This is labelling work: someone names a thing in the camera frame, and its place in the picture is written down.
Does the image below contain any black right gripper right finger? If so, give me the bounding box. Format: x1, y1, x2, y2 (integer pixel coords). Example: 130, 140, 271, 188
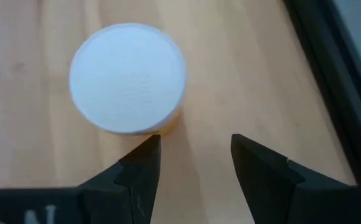
231, 134, 355, 224

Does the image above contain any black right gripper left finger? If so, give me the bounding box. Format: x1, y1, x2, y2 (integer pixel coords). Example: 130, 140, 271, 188
77, 134, 162, 224

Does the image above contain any large orange medicine bottle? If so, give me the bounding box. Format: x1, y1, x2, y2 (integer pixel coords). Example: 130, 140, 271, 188
69, 22, 187, 137

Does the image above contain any black metal table frame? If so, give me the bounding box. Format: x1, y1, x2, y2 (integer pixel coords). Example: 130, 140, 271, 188
281, 0, 361, 187

